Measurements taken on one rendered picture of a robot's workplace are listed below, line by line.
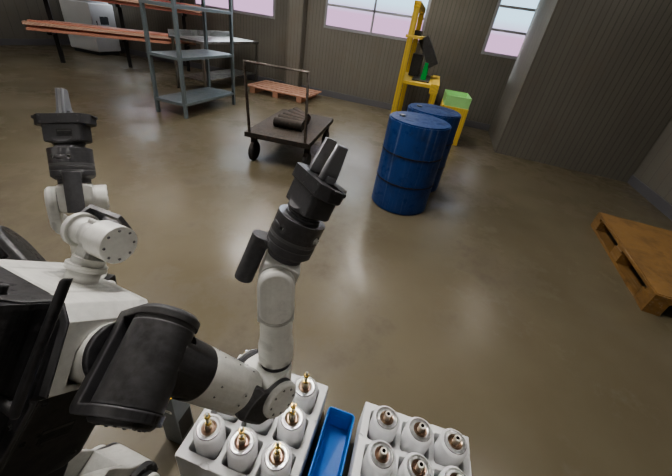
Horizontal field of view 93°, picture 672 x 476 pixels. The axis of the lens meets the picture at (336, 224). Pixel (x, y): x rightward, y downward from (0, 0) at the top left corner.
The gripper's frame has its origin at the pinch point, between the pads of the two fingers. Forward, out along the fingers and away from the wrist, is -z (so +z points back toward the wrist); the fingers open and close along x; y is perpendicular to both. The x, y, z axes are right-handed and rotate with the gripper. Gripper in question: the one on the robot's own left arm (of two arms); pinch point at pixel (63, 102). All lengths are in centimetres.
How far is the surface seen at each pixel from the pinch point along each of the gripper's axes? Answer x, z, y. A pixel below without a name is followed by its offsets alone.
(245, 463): 33, 106, -4
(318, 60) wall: 152, -234, -598
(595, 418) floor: 187, 137, -25
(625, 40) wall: 482, -135, -254
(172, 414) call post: 9, 96, -18
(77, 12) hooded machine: -345, -375, -734
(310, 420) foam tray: 55, 106, -17
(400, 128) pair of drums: 149, -19, -158
